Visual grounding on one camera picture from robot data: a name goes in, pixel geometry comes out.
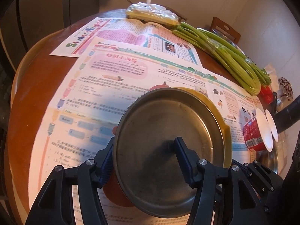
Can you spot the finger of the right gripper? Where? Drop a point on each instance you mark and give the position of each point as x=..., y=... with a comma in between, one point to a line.
x=260, y=177

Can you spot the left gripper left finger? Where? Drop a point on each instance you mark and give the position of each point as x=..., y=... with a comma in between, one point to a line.
x=54, y=202

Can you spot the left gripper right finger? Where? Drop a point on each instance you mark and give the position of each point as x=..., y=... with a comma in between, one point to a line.
x=223, y=195

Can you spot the orange plastic plate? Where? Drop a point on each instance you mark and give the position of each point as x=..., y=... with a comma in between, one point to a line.
x=130, y=139

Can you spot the yellow plastic plate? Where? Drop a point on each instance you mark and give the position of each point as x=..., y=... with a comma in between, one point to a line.
x=225, y=129

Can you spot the round metal pan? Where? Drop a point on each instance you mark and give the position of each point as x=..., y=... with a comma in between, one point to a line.
x=159, y=188

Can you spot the red instant noodle cup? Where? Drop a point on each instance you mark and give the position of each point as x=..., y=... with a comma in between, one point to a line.
x=257, y=133

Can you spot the spotted patterned object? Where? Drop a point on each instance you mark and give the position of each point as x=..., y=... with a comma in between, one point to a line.
x=285, y=89

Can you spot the green celery bunch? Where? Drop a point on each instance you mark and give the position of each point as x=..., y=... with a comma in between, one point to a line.
x=241, y=68

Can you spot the large worksheet newspaper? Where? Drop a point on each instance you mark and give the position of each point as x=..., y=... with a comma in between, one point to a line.
x=100, y=86

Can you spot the steel tray behind celery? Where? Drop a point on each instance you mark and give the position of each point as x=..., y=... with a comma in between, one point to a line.
x=222, y=37

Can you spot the wooden chair back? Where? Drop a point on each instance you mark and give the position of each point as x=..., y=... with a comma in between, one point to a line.
x=222, y=28

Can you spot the student english newspaper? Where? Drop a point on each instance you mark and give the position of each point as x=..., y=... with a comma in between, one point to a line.
x=131, y=31

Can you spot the dark refrigerator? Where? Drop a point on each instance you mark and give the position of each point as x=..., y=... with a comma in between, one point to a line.
x=25, y=22

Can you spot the plastic bag yellow food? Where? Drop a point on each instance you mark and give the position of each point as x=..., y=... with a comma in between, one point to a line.
x=149, y=12

